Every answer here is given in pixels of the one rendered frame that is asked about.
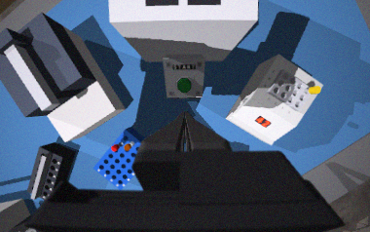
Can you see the blue tube rack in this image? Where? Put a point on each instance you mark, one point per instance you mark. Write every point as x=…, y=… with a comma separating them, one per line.
x=115, y=166

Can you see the clear sample tube with yellow cap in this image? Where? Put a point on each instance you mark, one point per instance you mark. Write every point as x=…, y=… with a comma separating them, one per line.
x=312, y=90

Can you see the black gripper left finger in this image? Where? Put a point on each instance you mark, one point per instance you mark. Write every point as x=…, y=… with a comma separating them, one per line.
x=168, y=137

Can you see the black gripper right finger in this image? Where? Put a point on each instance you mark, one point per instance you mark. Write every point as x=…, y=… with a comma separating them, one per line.
x=201, y=138

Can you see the red-capped sample tube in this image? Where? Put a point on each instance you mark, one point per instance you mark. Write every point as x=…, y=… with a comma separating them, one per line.
x=115, y=147

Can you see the blue bench mat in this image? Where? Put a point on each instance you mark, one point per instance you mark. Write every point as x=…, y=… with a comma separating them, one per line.
x=328, y=39

